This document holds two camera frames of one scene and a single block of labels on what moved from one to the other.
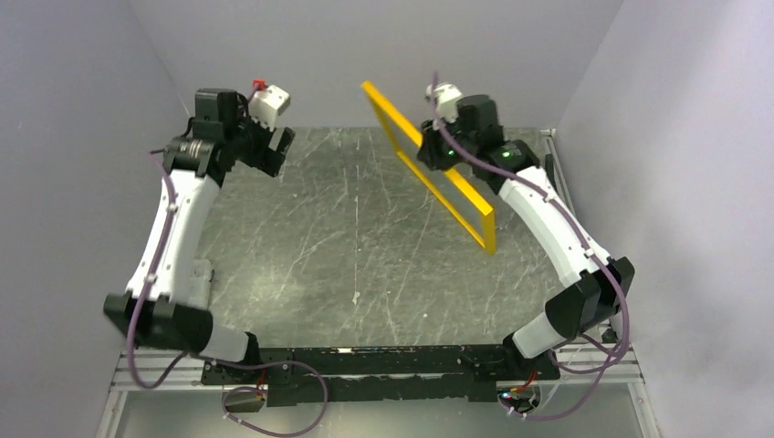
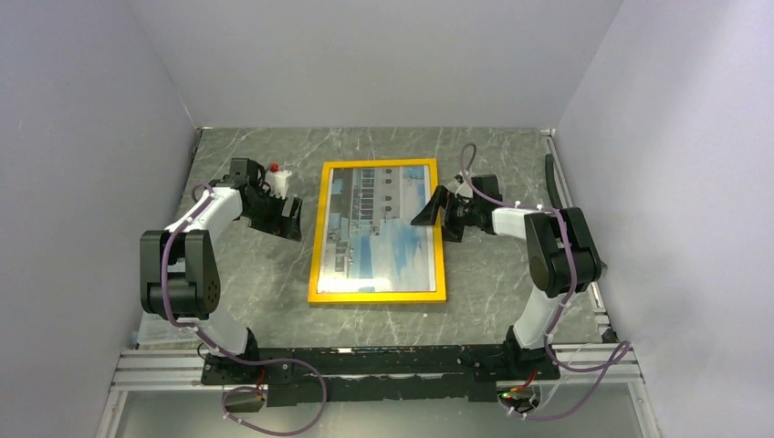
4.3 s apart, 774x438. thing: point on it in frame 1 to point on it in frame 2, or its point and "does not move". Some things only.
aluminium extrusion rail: (616, 364) does not move
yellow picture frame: (473, 212) to (375, 297)
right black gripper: (430, 151) to (427, 215)
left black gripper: (267, 158) to (286, 226)
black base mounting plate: (380, 375) does not move
